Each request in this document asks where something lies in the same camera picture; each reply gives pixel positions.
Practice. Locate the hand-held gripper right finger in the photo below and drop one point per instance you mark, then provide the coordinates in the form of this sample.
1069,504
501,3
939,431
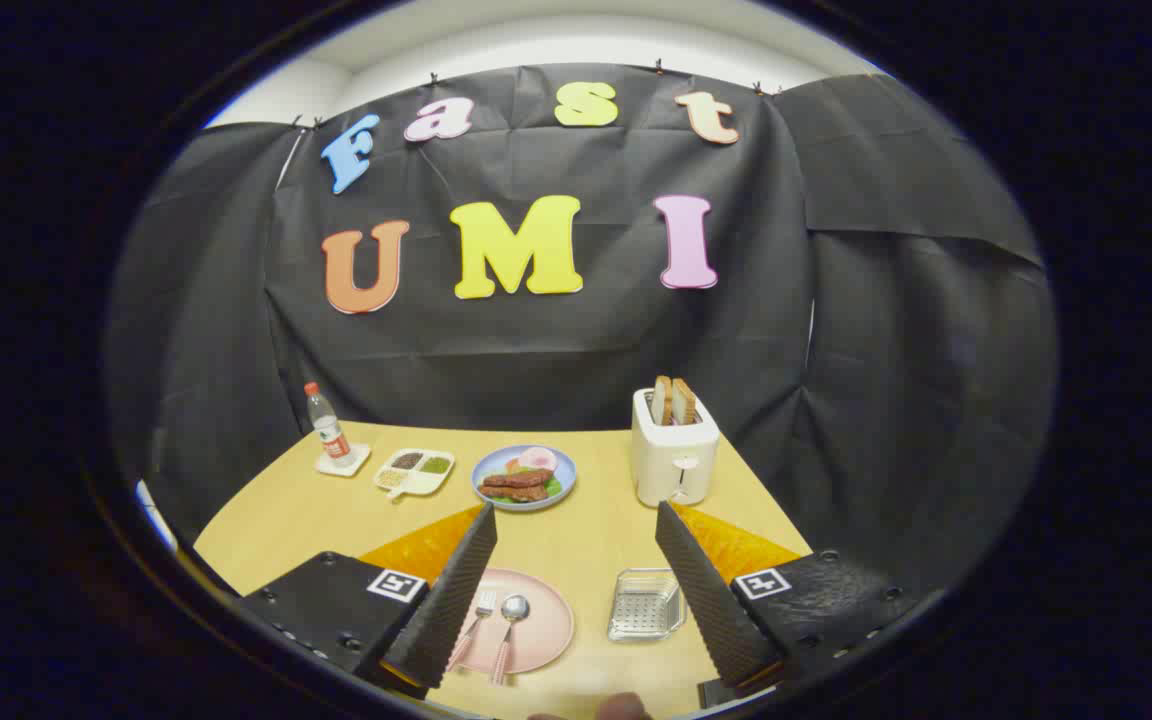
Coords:
706,600

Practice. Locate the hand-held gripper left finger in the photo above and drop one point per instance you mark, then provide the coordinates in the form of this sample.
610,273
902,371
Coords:
456,590

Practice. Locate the pink plate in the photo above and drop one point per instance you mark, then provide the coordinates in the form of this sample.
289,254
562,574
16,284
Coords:
541,630

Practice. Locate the brown sausage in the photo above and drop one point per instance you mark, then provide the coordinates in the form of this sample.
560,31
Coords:
514,493
516,479

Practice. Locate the white divided condiment tray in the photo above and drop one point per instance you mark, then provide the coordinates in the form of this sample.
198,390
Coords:
416,482

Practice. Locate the green lettuce leaf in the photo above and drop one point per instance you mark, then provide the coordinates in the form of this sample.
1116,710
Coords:
554,487

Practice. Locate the white toaster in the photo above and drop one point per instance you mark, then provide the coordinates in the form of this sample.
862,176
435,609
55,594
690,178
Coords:
671,460

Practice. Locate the pink ham slice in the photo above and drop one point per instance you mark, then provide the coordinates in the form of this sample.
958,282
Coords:
537,458

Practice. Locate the blue plate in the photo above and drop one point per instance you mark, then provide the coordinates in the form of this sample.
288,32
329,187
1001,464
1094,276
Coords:
563,470

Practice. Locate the white square coaster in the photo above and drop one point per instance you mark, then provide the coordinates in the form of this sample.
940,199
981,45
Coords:
356,462

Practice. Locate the brown toast slice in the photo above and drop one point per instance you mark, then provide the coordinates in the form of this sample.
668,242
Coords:
661,400
684,400

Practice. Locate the small water bottle red cap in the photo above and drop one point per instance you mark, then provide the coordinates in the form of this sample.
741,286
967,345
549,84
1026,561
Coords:
330,430

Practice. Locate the white and blue object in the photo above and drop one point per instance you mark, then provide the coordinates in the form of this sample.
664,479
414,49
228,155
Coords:
156,515

